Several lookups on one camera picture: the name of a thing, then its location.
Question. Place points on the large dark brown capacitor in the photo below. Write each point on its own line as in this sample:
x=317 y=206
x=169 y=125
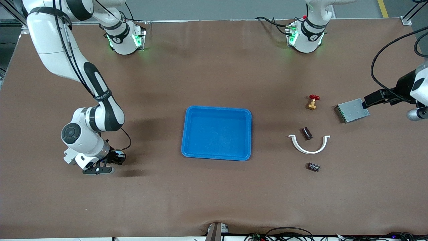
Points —
x=307 y=133

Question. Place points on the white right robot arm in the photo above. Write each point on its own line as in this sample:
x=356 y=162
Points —
x=50 y=40

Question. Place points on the aluminium frame profile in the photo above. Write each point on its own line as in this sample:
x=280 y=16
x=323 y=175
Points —
x=406 y=20
x=13 y=24

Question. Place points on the blue plastic tray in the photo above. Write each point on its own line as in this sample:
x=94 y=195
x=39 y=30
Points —
x=214 y=134

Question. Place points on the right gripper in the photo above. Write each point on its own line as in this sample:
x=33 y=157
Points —
x=113 y=156

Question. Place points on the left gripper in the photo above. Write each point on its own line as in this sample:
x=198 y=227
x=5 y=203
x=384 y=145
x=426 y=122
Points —
x=403 y=85

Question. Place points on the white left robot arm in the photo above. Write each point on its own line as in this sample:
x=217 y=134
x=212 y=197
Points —
x=306 y=36

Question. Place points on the grey metal table bracket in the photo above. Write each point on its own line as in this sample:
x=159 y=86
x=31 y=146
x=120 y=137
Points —
x=215 y=232

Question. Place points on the small dark brown capacitor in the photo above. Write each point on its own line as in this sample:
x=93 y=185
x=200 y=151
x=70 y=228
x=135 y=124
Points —
x=313 y=166

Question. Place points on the silver metal module box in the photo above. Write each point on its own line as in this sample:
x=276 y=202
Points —
x=351 y=112

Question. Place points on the white semicircular pipe clamp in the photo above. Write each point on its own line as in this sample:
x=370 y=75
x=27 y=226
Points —
x=309 y=152

